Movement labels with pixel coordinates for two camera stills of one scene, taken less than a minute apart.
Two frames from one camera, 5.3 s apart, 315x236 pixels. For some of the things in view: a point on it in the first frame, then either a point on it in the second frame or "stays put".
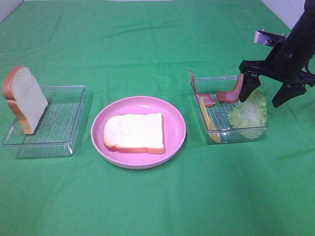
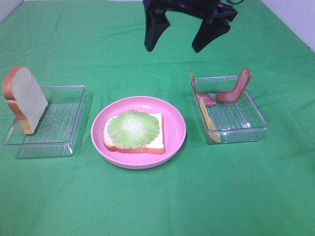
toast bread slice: x=25 y=98 stays put
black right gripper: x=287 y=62 -> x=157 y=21
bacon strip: x=231 y=96 stays put
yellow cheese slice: x=213 y=135 stays put
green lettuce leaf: x=249 y=117 -> x=132 y=129
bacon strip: x=207 y=100 stays put
